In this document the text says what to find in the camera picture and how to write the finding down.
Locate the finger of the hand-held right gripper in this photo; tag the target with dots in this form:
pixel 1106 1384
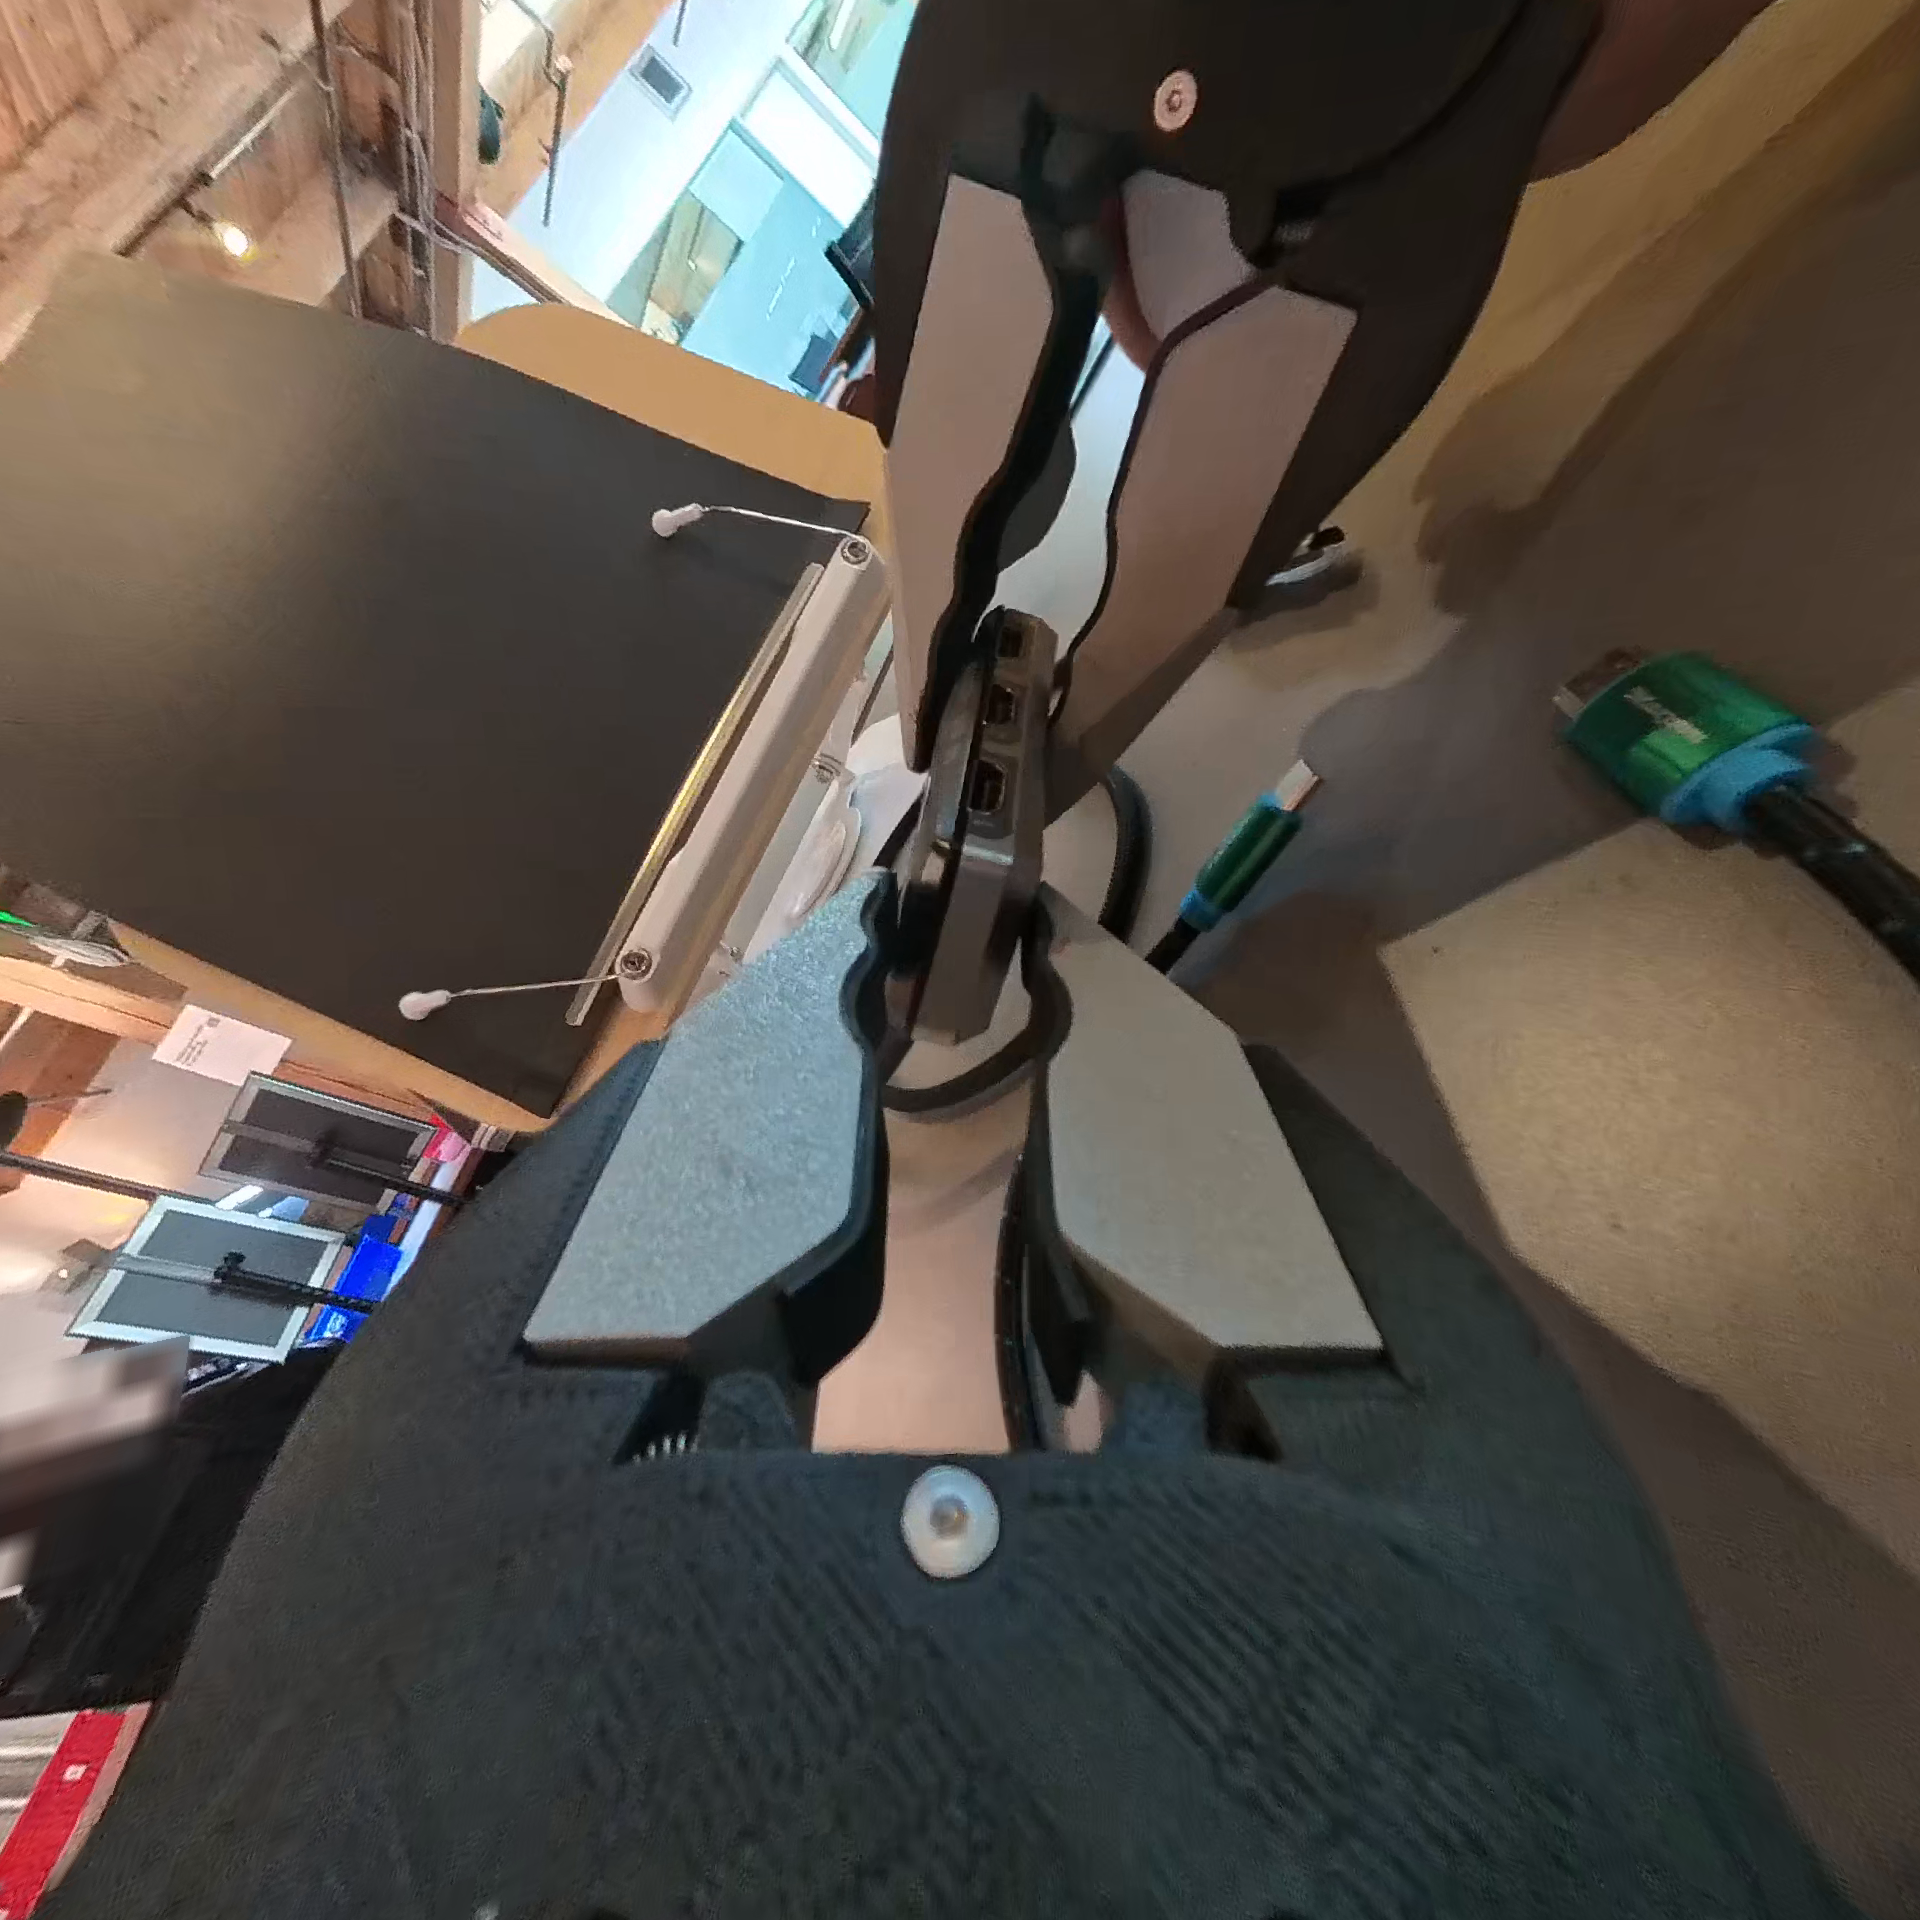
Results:
pixel 975 375
pixel 1229 450

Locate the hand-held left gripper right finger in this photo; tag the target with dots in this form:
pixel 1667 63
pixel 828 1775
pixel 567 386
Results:
pixel 1200 1185

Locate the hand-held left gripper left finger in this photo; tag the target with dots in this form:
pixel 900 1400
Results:
pixel 705 1185

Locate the metal hdmi port hub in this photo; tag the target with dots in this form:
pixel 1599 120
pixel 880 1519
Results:
pixel 975 902

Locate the person's right hand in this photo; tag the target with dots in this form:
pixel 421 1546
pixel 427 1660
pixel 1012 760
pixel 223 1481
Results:
pixel 1634 76

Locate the white tethered pin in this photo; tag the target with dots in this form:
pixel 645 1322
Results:
pixel 417 1004
pixel 668 522

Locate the blue plastic bin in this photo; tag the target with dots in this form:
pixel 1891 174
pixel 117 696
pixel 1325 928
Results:
pixel 369 1261

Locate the grey panel on stand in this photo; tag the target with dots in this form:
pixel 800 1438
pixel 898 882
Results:
pixel 316 1133
pixel 194 1277

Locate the white paper sign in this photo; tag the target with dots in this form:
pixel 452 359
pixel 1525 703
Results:
pixel 218 1044

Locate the black board on white stand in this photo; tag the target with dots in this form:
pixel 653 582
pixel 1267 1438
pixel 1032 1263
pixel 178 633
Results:
pixel 375 676

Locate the red plastic bin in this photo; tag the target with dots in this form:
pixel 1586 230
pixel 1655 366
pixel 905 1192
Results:
pixel 59 1799

